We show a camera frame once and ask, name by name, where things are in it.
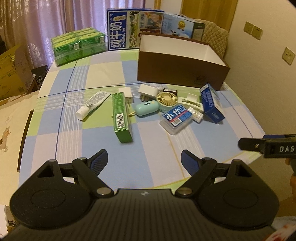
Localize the white toothpaste tube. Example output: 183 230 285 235
75 91 111 121

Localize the wall socket pair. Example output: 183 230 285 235
243 22 263 40

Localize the beige quilted chair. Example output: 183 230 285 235
194 19 229 58

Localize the green drink carton pack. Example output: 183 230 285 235
51 27 106 66

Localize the yellow cardboard box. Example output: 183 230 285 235
0 45 33 99

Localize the pink curtain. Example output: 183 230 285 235
1 0 145 69

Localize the white square charger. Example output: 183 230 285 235
118 87 133 104

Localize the single wall socket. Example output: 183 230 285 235
282 47 295 65

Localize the white power plug adapter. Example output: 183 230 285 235
138 84 163 102

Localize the checkered tablecloth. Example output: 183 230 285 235
19 50 264 189

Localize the long green box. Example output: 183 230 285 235
112 92 133 143

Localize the brown cardboard storage box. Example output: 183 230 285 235
137 33 230 90

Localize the teal handheld mini fan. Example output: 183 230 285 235
134 92 178 116

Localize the clear toothpick box blue label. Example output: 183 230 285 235
159 104 193 135

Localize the blue medicine box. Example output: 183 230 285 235
200 83 225 123

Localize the light blue milk carton box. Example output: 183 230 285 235
162 13 205 41

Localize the person's hand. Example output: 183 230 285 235
285 158 296 201

